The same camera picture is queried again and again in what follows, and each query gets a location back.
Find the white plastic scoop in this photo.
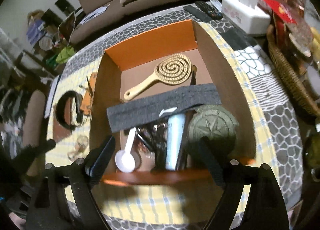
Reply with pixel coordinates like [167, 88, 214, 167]
[115, 128, 136, 173]

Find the green compass plaque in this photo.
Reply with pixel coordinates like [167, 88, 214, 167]
[187, 105, 239, 154]

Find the white tube bottle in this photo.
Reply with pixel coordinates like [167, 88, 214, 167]
[165, 113, 185, 170]

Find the beige spiral hair brush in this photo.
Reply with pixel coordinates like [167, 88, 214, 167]
[124, 53, 193, 101]

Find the dark wooden brush pen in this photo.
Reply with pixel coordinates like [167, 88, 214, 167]
[190, 65, 197, 86]

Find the brown leather pouch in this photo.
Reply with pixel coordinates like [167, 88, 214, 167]
[53, 100, 72, 143]

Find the orange fabric pouch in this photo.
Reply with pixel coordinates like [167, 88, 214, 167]
[80, 72, 98, 116]

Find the yellow plaid tablecloth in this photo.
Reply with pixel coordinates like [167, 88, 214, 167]
[53, 20, 279, 225]

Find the orange cardboard box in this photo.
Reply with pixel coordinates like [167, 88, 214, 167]
[88, 19, 257, 187]

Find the wicker basket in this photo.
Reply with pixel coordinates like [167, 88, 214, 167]
[266, 24, 319, 117]

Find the white tissue box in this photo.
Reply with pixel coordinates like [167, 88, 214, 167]
[222, 0, 271, 36]

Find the black remote control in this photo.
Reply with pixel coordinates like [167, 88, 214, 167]
[183, 1, 223, 22]

